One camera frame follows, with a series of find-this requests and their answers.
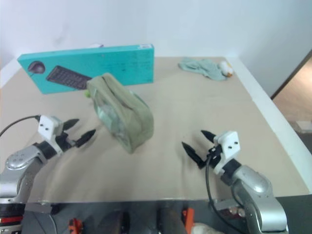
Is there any teal keyboard mouse box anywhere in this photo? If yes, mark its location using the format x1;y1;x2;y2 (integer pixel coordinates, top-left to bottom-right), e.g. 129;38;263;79
17;43;155;95

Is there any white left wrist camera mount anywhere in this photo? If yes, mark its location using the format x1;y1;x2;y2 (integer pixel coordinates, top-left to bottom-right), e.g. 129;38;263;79
38;115;62;155

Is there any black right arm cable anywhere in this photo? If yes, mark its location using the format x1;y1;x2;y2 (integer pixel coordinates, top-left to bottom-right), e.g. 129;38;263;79
205;156;247;234

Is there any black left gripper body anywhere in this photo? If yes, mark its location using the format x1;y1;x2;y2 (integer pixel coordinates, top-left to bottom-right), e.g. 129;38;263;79
56;133;77;154

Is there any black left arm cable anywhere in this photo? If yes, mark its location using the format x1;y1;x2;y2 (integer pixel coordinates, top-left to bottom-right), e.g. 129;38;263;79
0;116;41;137

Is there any olive green zip pouch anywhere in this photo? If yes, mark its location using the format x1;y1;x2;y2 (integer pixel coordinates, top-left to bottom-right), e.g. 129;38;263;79
86;72;155;154

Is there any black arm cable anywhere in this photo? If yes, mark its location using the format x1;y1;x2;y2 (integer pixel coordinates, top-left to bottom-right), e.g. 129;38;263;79
0;116;41;137
205;156;247;234

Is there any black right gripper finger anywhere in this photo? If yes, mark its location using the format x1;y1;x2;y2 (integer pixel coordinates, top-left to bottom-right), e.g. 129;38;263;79
200;130;218;147
181;142;208;169

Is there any orange black clamp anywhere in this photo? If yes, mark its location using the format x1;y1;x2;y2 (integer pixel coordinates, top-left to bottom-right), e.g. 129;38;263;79
182;207;195;232
68;218;83;234

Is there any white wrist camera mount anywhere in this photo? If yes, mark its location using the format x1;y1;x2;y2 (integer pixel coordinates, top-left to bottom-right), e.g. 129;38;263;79
214;131;242;176
38;115;62;155

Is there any brown wooden door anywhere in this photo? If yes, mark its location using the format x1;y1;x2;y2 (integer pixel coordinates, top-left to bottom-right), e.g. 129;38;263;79
271;50;312;100

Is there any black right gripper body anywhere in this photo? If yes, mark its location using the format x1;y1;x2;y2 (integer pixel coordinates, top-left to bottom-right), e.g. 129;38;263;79
205;143;223;169

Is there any light green crumpled cloth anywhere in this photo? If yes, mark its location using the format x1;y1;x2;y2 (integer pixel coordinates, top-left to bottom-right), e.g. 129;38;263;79
178;57;228;82

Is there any beige table cloth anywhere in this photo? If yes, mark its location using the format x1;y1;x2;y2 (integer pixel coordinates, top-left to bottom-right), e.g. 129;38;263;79
0;56;310;203

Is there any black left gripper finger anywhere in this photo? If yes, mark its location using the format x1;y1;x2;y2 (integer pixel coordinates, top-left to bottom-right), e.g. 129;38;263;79
74;129;97;149
61;118;80;134

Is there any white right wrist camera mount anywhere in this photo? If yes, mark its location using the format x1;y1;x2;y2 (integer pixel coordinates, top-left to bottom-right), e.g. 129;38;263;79
214;131;242;176

